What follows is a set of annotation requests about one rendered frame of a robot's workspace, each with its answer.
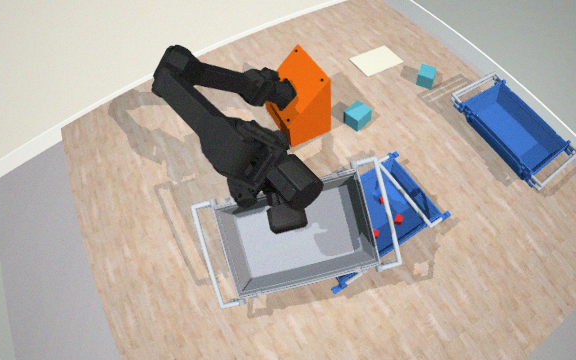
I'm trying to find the small teal block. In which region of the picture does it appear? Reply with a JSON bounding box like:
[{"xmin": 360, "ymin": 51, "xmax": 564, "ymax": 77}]
[
  {"xmin": 416, "ymin": 64, "xmax": 437, "ymax": 90},
  {"xmin": 343, "ymin": 100, "xmax": 372, "ymax": 132}
]

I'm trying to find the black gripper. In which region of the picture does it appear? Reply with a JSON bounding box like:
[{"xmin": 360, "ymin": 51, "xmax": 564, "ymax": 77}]
[{"xmin": 264, "ymin": 129, "xmax": 308, "ymax": 234}]

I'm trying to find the cream flat rectangular panel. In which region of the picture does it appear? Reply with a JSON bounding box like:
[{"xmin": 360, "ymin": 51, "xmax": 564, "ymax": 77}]
[{"xmin": 349, "ymin": 45, "xmax": 403, "ymax": 78}]

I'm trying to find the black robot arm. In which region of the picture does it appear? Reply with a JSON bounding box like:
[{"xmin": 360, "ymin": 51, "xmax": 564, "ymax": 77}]
[{"xmin": 151, "ymin": 44, "xmax": 324, "ymax": 211}]

